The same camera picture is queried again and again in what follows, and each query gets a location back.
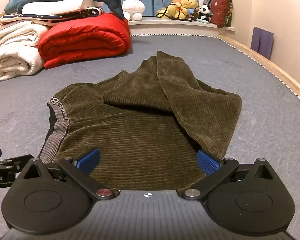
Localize grey bed mattress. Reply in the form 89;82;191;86
0;34;300;240

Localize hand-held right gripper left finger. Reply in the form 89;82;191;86
15;147;115;202

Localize white window ledge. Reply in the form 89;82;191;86
127;16;235;37

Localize navy patterned folded blanket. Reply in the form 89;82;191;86
0;7;105;26

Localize white folded blanket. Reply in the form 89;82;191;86
0;20;50;81

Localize yellow bear plush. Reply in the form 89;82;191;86
181;0;199;11

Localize red folded quilt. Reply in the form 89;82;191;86
37;12;132;69

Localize white pillow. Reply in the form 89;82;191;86
21;0;105;15

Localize panda plush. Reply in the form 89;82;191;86
198;5;213;22

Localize wooden bed frame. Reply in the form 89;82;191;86
0;12;300;110

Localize yellow orange plush toy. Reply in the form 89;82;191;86
156;0;188;20

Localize dark red cushion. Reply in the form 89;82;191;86
210;0;233;29

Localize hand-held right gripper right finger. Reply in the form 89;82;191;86
181;149;282;202

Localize white round plush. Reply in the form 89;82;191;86
122;0;145;21

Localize olive green corduroy pants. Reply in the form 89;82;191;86
39;51;242;192

